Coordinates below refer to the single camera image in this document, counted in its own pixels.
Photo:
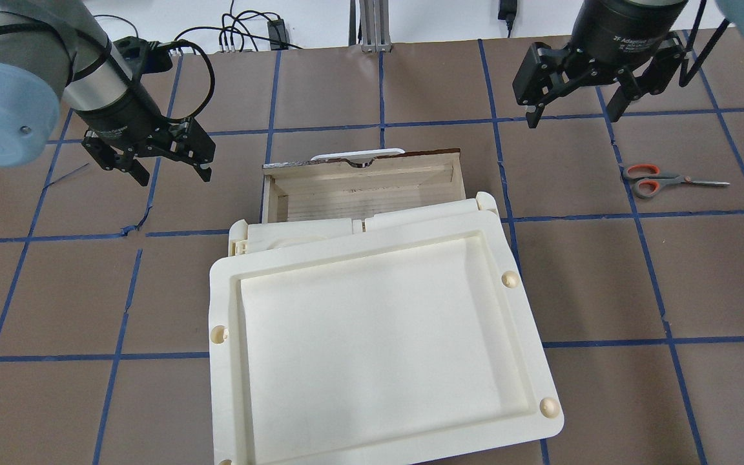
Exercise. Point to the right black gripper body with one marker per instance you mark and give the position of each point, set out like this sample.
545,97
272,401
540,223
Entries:
617,29

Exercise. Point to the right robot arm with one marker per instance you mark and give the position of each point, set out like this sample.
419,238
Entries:
733,15

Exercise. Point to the wooden drawer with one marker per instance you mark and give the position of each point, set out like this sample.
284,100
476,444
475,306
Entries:
360,184

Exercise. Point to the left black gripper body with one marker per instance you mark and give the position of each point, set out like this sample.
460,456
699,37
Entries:
121,117

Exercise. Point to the white plastic tray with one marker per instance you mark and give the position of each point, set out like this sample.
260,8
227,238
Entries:
402,338

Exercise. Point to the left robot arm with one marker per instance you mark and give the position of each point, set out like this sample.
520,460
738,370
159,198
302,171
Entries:
54,52

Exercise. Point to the aluminium frame post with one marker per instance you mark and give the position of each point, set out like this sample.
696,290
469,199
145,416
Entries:
374,26

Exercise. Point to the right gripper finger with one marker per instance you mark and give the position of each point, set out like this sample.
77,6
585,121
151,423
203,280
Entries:
533,114
619,102

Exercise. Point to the black power adapter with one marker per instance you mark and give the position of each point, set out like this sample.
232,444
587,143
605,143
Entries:
508,10

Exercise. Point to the orange handled scissors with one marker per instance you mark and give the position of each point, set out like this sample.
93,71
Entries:
647,179

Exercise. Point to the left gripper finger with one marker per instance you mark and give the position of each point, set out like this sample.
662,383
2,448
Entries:
203,169
139,173

